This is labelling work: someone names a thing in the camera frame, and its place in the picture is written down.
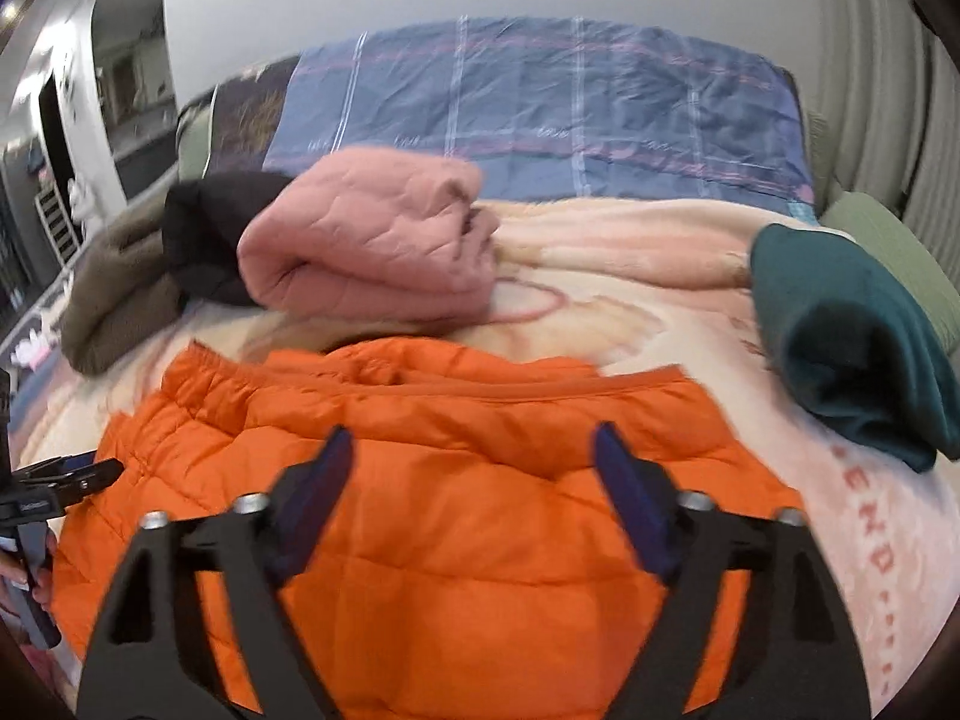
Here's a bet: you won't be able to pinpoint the white and pink socks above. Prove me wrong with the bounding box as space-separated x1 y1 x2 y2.
13 328 55 370

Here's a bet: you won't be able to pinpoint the black garment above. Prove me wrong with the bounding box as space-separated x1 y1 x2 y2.
161 170 298 308

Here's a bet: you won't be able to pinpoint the green quilted pillow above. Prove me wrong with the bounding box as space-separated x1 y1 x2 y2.
176 106 220 175

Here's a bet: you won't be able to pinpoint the plain green pillow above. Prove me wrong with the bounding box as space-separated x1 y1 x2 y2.
821 191 960 358

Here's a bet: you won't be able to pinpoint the cream printed blanket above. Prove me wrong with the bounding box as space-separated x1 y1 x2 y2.
15 195 935 720

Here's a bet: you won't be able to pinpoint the person's left hand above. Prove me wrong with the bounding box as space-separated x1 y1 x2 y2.
0 530 56 612

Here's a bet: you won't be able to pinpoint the dark counter cabinet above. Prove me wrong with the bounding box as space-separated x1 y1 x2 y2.
112 118 181 200

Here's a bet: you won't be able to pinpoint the white cat figurine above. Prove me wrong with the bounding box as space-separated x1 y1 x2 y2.
67 176 103 242

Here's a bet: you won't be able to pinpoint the brown fleece garment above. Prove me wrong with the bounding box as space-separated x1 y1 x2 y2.
60 202 190 376

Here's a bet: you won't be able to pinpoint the teal garment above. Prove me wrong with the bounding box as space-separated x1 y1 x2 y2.
750 223 960 473

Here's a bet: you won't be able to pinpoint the blue plaid quilt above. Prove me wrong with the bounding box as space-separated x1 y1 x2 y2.
262 15 815 205

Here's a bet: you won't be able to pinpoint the white ladder rack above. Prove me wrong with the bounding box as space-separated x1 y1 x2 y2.
34 187 80 265

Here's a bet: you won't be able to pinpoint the dark printed quilt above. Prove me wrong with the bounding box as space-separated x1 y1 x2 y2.
202 52 301 177

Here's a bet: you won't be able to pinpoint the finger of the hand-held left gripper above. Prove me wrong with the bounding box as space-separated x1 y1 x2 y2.
11 457 125 518
15 451 100 476

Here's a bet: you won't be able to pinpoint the grey pleated curtain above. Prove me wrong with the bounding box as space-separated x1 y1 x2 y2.
814 0 960 241

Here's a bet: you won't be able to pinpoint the orange puffer jacket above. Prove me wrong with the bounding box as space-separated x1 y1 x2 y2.
49 337 807 720

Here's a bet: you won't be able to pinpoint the pink quilted jacket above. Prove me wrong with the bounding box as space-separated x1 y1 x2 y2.
237 148 502 325

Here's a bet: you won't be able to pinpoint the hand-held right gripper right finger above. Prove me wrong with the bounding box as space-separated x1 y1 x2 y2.
592 421 875 720

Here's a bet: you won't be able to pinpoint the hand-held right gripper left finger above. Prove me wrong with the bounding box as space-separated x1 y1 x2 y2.
75 425 355 720

